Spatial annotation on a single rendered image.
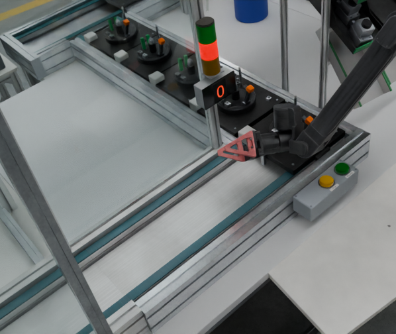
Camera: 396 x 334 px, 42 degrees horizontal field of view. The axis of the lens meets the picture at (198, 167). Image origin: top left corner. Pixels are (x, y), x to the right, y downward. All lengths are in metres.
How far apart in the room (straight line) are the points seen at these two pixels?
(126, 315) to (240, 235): 0.37
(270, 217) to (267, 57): 0.95
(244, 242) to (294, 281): 0.17
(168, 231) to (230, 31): 1.21
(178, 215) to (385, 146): 0.73
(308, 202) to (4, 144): 0.93
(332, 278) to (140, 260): 0.52
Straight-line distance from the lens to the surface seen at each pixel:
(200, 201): 1.58
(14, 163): 0.83
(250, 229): 1.43
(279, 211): 1.50
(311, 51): 2.27
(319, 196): 1.51
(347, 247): 1.53
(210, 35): 1.40
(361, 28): 1.63
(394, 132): 1.88
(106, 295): 1.44
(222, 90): 1.50
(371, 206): 1.63
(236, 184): 1.61
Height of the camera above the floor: 2.08
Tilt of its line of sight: 44 degrees down
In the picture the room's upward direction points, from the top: 11 degrees counter-clockwise
